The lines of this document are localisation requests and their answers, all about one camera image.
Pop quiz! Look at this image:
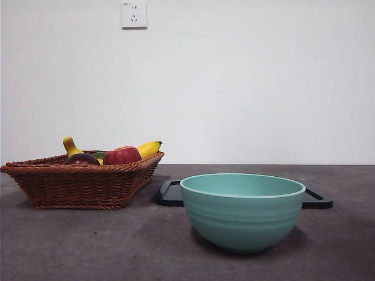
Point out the red apple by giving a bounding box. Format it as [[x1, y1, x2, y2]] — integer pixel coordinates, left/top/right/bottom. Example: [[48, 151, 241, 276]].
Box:
[[103, 145, 142, 166]]

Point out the yellow banana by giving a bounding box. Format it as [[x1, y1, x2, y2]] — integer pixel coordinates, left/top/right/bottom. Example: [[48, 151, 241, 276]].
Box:
[[63, 136, 163, 166]]

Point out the dark red plum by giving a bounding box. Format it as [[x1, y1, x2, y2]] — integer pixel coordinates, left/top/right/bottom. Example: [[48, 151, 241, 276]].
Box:
[[63, 152, 101, 166]]

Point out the black rectangular tray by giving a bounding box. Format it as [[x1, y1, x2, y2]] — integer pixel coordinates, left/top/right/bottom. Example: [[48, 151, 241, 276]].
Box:
[[154, 179, 334, 210]]

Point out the white wall socket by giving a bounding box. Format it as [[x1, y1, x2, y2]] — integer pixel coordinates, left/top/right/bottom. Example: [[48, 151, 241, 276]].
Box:
[[121, 0, 148, 30]]

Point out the brown wicker basket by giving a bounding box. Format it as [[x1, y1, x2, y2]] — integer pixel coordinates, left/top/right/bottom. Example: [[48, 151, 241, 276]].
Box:
[[0, 150, 165, 210]]

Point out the teal ribbed bowl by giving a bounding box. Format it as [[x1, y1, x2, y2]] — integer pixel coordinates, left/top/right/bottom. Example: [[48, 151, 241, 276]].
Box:
[[179, 173, 306, 254]]

